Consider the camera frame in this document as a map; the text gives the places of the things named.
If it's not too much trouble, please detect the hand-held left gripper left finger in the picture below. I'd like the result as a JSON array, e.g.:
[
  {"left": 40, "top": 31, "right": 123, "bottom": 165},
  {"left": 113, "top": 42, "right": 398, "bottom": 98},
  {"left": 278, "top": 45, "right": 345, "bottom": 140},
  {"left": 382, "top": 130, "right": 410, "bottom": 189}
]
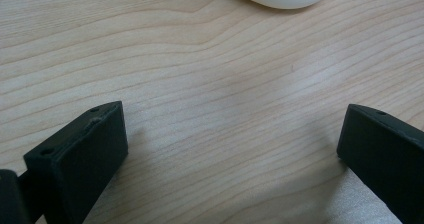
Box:
[{"left": 23, "top": 100, "right": 129, "bottom": 224}]

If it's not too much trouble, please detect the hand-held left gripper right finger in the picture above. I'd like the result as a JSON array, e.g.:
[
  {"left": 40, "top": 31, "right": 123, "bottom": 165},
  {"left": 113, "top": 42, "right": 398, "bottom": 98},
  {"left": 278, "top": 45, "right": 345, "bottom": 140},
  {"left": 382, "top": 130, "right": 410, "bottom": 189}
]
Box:
[{"left": 336, "top": 103, "right": 424, "bottom": 224}]

